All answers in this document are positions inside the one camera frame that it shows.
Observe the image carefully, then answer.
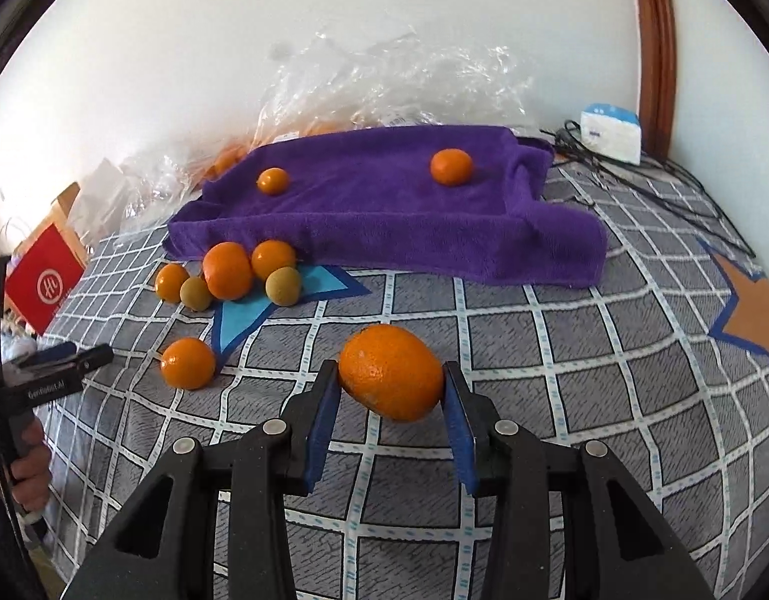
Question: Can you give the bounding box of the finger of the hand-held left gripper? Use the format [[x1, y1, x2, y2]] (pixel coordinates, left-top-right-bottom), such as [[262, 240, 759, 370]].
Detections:
[[18, 345, 115, 382], [18, 341, 79, 369]]

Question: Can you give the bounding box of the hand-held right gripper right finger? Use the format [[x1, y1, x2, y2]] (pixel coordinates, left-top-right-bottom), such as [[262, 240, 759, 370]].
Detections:
[[442, 359, 716, 600]]

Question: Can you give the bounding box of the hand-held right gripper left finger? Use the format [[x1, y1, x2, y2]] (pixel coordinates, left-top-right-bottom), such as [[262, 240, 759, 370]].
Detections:
[[62, 359, 341, 600]]

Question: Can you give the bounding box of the large oval orange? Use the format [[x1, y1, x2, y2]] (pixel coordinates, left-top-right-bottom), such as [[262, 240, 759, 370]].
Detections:
[[338, 323, 446, 423]]

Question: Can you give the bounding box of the small brown-green round fruit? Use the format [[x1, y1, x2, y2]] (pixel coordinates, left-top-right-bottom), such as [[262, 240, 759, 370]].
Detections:
[[180, 276, 214, 312]]

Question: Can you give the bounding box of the large round orange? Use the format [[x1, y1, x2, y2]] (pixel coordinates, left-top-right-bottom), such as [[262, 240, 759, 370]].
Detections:
[[202, 241, 255, 301]]

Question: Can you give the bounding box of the person's left hand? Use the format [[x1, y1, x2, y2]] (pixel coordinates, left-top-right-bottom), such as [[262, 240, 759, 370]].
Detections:
[[9, 418, 54, 517]]

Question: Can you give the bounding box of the red paper bag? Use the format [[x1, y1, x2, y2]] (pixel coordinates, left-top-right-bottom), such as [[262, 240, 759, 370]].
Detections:
[[6, 225, 88, 335]]

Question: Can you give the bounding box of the grey checked bedsheet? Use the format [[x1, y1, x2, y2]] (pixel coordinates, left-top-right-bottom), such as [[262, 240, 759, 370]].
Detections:
[[22, 150, 769, 600]]

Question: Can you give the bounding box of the white plastic bag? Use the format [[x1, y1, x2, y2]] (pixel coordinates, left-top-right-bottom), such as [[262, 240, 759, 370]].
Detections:
[[72, 159, 132, 245]]

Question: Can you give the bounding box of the small clear plastic bag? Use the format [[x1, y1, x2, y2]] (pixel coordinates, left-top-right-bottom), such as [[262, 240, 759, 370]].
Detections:
[[118, 137, 260, 232]]

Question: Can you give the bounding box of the purple towel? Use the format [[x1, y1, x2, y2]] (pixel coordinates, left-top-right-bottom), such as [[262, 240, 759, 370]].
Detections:
[[165, 125, 610, 289]]

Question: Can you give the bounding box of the bagged pile of oranges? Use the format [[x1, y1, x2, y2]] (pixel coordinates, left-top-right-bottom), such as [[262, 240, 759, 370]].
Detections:
[[203, 118, 360, 179]]

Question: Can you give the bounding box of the small orange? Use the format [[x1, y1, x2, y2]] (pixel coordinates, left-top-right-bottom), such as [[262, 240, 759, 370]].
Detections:
[[257, 166, 291, 196]]

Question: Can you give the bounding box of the white and blue tissue pack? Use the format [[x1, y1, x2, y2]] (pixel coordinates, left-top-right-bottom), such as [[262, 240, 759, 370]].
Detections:
[[578, 101, 643, 165]]

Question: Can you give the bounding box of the large clear plastic bag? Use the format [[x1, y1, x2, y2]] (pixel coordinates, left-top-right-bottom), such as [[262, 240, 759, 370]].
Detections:
[[253, 25, 535, 145]]

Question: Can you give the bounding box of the tangled black cable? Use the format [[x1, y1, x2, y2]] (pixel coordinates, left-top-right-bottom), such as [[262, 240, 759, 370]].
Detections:
[[540, 118, 757, 257]]

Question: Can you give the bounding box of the brown wooden door frame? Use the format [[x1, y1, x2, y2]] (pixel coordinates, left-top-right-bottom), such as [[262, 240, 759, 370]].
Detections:
[[628, 0, 679, 157]]

